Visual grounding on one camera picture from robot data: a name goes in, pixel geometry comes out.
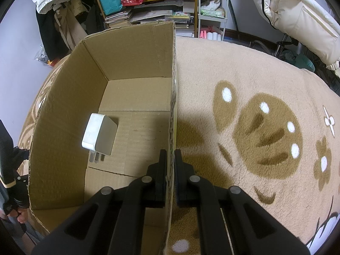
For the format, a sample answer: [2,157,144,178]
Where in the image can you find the wooden shelf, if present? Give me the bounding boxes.
[89,0,199,38]

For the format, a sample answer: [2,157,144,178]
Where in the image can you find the printed plastic bag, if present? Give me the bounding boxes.
[34,47,51,62]

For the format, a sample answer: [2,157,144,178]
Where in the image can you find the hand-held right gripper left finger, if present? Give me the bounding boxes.
[32,149,168,255]

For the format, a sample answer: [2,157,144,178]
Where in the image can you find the beige canvas cloth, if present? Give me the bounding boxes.
[54,0,91,51]

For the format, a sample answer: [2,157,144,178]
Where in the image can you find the brown cardboard box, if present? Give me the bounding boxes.
[28,21,178,255]

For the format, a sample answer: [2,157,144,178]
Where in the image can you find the person's left hand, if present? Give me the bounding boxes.
[9,208,28,224]

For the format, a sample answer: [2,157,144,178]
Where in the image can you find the plastic bags in cart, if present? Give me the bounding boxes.
[200,0,226,18]

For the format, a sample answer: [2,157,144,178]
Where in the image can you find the pink and white rolls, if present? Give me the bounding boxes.
[199,29,224,41]

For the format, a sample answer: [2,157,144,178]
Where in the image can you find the cream puffer coat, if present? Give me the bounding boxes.
[251,0,340,71]

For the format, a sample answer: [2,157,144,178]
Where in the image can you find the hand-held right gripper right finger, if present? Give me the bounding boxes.
[174,149,310,255]

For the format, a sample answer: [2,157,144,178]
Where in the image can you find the white trolley cart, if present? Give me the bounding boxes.
[197,0,230,42]

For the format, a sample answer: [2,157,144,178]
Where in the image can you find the black garment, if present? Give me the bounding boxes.
[36,5,72,59]

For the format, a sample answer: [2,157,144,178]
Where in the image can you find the stack of books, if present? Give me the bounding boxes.
[104,8,133,28]

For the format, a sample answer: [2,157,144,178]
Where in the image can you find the white wall charger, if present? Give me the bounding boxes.
[81,113,118,164]

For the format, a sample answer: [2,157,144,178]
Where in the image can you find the pile of papers and booklets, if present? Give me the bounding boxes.
[130,4,196,36]

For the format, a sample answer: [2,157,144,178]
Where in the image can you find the black metal stand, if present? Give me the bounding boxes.
[250,33,300,59]

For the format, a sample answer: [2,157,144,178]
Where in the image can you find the dark wall cable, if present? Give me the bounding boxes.
[231,0,239,32]

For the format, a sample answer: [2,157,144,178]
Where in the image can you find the teal basin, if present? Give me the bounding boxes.
[295,54,315,72]

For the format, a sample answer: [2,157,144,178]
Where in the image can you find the beige printed blanket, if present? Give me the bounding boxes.
[17,36,340,255]

